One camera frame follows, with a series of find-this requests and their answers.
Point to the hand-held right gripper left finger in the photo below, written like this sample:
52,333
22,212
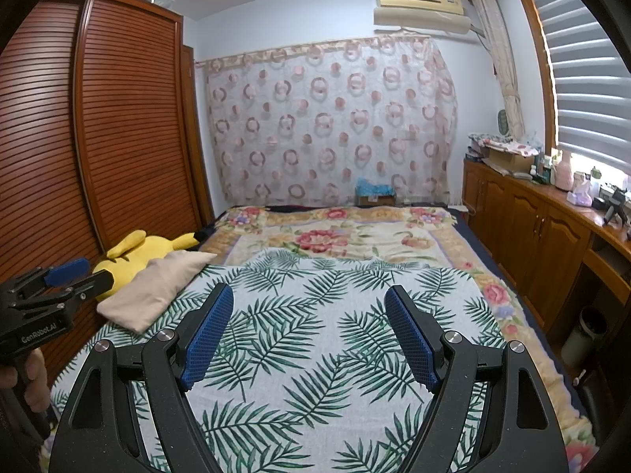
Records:
204,340

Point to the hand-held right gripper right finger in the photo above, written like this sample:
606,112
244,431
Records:
411,340

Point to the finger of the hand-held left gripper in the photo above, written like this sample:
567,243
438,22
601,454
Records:
69,271
88,286

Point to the beige printed t-shirt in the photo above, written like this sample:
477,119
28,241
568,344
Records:
153,290

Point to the person's left hand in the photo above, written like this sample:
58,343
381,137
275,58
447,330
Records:
35,379

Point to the yellow plush toy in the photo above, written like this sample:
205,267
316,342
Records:
143,254

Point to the palm leaf print sheet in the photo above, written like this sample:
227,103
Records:
315,330

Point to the dark blue bed mattress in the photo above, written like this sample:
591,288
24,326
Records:
498,266

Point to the floral blanket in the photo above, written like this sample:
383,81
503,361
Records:
325,234

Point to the wooden louvered wardrobe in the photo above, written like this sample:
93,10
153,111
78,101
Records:
108,123

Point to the box with blue cloth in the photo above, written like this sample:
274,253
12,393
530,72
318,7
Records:
374,191

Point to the wooden sideboard cabinet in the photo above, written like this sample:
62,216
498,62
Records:
522,226

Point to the grey waste bin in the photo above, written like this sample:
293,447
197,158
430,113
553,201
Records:
584,335

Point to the open cardboard box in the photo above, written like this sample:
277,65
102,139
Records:
510,160

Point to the floral cloth bundle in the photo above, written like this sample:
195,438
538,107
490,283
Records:
503,142

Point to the pink bottle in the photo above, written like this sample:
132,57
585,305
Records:
563,170

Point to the small green fan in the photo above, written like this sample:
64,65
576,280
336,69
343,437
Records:
503,123

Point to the circle patterned sheer curtain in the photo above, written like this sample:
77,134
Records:
330,118

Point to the black mini tripod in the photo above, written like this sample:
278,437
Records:
614,204

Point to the beige tied drape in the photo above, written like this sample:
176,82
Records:
503,59

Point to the striped window blind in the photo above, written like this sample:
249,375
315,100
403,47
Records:
586,64

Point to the wall air conditioner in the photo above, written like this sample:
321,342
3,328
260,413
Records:
419,7

